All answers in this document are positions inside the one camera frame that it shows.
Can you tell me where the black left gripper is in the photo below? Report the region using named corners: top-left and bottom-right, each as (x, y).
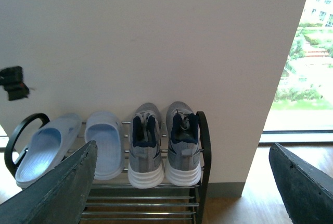
top-left (1, 66), bottom-right (30, 101)

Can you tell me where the black right-camera right gripper left finger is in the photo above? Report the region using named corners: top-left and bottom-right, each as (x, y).
top-left (1, 141), bottom-right (97, 223)

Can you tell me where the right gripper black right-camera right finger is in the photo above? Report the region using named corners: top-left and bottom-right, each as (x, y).
top-left (268, 143), bottom-right (332, 223)

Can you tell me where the light blue slipper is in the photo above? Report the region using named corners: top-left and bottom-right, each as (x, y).
top-left (15, 113), bottom-right (82, 189)
top-left (84, 111), bottom-right (125, 180)

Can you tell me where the grey knit sneaker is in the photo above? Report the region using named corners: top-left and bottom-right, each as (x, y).
top-left (165, 101), bottom-right (201, 186)
top-left (127, 103), bottom-right (164, 189)

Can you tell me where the black metal shoe rack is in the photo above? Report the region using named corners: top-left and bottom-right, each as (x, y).
top-left (4, 110), bottom-right (212, 224)

